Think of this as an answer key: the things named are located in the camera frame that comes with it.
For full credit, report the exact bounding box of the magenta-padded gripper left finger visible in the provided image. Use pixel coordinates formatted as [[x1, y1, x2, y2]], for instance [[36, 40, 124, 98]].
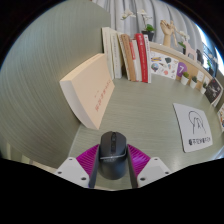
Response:
[[54, 143, 101, 189]]

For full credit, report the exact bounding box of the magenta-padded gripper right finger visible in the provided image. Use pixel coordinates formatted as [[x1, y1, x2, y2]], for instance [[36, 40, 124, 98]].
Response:
[[126, 143, 172, 189]]

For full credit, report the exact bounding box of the dark grey computer mouse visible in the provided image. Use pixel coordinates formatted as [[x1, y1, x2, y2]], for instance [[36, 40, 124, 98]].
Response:
[[97, 130, 129, 181]]

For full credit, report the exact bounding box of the white printed mouse pad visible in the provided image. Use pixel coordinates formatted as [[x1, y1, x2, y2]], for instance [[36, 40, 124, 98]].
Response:
[[172, 102, 214, 154]]

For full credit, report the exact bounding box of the grey-green desk partition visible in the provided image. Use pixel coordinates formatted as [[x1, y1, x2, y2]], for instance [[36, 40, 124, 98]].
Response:
[[0, 0, 113, 169]]

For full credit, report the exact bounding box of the black cover book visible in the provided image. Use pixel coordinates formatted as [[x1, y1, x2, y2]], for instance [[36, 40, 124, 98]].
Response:
[[203, 77, 224, 108]]

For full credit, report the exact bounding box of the white sticker sheet with drawings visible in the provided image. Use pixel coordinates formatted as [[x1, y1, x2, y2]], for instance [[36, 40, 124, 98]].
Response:
[[149, 50, 180, 80]]

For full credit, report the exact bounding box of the brown book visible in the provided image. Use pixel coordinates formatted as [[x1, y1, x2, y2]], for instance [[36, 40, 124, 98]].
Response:
[[118, 33, 138, 83]]

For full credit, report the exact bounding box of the green plant in dark pot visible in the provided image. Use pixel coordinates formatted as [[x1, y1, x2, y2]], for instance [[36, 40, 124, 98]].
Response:
[[205, 58, 215, 76]]

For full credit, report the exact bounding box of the wooden desk shelf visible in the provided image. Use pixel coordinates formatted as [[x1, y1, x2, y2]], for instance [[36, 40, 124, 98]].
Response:
[[148, 41, 214, 84]]

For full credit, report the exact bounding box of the thick white book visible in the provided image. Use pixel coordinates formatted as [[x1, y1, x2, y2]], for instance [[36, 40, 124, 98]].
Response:
[[109, 30, 124, 79], [101, 26, 116, 80]]

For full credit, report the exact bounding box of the black horse figurine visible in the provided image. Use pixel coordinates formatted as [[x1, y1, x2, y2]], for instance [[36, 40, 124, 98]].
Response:
[[195, 49, 205, 64]]

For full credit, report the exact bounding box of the pink horse figurine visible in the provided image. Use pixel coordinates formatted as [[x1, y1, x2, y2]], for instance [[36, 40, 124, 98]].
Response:
[[182, 40, 198, 61]]

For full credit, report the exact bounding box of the small white orchid black pot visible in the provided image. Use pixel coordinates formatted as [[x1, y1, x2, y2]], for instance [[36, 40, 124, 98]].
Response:
[[176, 30, 191, 55]]

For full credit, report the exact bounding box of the window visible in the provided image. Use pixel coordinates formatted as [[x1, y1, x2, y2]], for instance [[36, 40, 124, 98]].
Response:
[[196, 26, 221, 74]]

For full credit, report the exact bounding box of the white orchid in black pot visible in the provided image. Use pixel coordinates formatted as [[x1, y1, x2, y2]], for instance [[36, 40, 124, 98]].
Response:
[[120, 8, 157, 42]]

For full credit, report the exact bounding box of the wooden hand model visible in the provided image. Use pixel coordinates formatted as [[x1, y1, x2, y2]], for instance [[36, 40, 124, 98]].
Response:
[[159, 19, 177, 48]]

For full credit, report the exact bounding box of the grey curtain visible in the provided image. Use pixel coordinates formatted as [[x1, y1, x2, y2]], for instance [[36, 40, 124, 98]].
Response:
[[91, 0, 201, 44]]

